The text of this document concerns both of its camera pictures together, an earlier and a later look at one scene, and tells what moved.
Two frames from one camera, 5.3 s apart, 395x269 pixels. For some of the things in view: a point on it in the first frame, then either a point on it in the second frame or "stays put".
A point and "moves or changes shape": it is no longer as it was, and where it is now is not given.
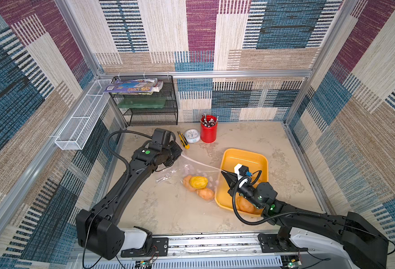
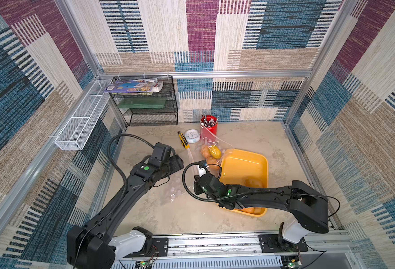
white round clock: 192,135 stays put
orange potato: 186,182 -> 205,151
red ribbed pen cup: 209,129 stays put
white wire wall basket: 74,135 stays put
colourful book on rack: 134,87 stays put
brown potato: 206,193 moves or changes shape
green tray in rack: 141,102 stays put
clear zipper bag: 198,181 moves or changes shape
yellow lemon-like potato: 198,182 moves or changes shape
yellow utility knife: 183,140 stays put
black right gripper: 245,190 -> 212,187
